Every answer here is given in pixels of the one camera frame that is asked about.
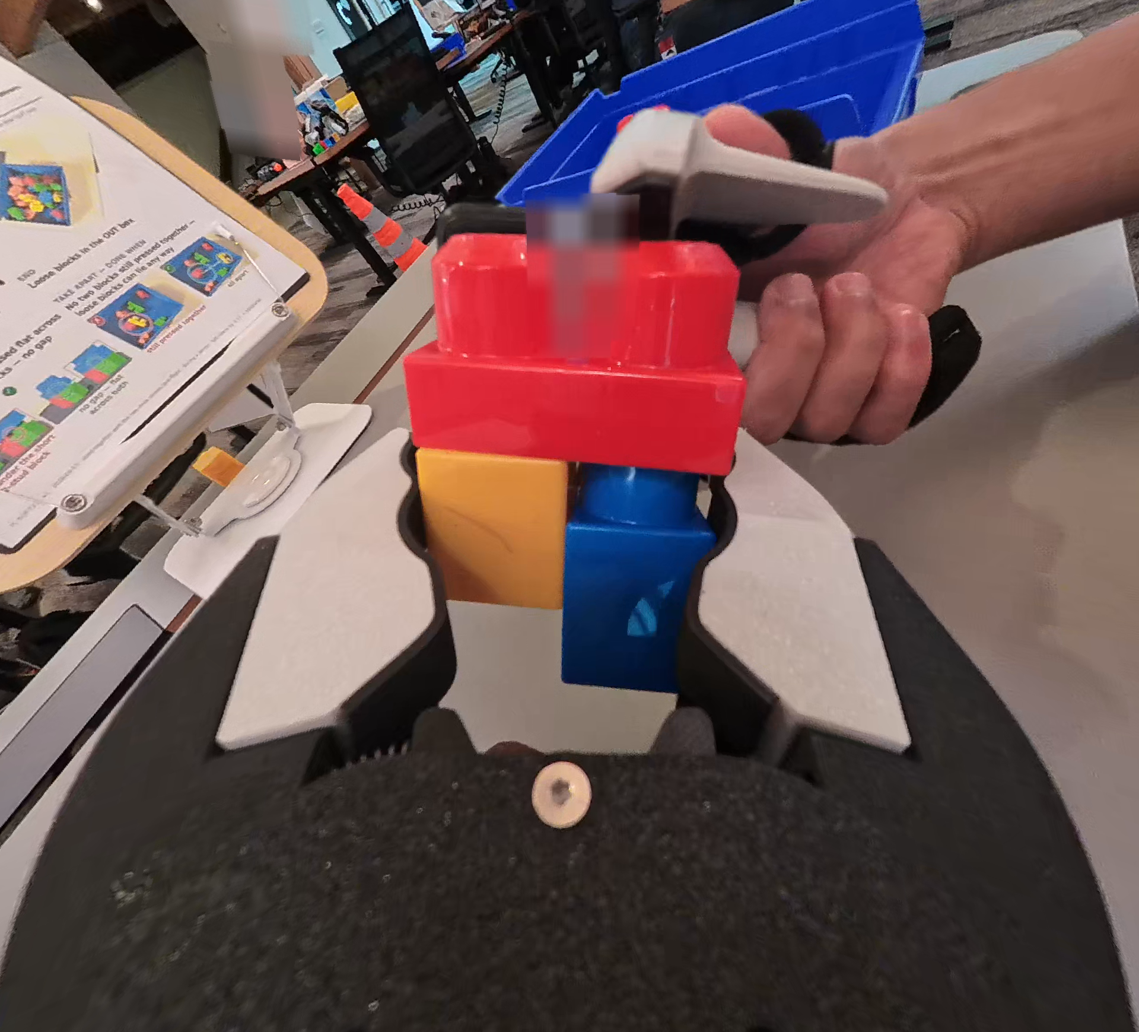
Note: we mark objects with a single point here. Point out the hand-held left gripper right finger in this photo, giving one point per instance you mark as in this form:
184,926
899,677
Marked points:
801,605

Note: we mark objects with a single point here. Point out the red two-stud block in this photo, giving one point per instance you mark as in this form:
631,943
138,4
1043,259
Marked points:
498,409

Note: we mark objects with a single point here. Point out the black office chair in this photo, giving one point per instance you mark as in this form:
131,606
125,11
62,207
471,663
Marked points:
400,97

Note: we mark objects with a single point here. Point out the orange plastic piece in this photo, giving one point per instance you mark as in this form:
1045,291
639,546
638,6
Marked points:
218,465

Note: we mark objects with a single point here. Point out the yellow single-stud block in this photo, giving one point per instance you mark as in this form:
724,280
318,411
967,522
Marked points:
489,525

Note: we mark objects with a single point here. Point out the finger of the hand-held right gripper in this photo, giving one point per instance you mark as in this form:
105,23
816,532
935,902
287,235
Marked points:
756,191

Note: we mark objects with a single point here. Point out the person's right hand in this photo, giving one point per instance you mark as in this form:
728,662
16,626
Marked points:
872,338

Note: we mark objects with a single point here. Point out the white document stand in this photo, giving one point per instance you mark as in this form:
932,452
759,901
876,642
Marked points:
329,427

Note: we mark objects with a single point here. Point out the blue single-stud block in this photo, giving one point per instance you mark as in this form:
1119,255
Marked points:
623,605

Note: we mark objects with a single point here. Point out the orange traffic cone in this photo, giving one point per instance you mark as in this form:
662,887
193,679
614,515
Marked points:
383,226

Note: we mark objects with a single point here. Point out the blue plastic bin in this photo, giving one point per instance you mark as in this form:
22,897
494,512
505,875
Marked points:
801,53

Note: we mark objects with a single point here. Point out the white instruction sheet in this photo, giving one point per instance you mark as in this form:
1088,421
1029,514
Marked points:
133,293

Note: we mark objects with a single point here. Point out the person's right forearm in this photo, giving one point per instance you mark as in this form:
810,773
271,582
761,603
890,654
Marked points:
1050,151

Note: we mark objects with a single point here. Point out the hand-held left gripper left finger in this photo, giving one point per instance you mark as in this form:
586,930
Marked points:
338,605

